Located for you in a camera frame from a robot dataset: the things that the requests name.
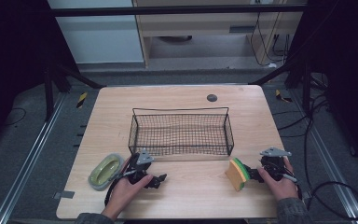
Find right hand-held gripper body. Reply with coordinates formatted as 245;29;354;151
259;147;293;183

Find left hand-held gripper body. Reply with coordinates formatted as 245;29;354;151
125;148;156;186

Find yellow and green sponge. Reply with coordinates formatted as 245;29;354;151
225;157;251;192

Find green bowl with lid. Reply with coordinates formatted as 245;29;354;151
88;152;126;191

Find black wire mesh basket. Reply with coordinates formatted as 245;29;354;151
128;106;235;158

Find person's right hand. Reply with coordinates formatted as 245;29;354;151
256;157;299;202

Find person's left hand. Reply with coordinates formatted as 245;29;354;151
101;157;154;222

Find yellow and black tape strip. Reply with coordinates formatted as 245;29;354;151
274;89;294;104
76;91;89;109

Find black metal stand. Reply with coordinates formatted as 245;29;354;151
248;57;312;114
42;60;107;123

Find dark curtain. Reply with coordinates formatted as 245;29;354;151
287;0;358;172
0;0;79;150

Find white cabinet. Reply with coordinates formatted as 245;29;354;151
47;0;145;65

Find black horizontal bar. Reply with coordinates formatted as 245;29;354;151
50;4;308;18

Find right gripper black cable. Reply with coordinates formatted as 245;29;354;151
280;173;304;201

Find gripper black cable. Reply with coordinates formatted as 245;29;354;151
103;168;138;207
280;173;304;201

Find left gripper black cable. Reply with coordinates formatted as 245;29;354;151
103;168;138;207

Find aluminium floor rail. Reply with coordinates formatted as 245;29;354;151
0;92;68;224
290;89;358;224

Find black cables under desk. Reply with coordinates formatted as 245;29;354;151
249;11;291;68

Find thin black floor cable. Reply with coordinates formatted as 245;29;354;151
3;106;28;127

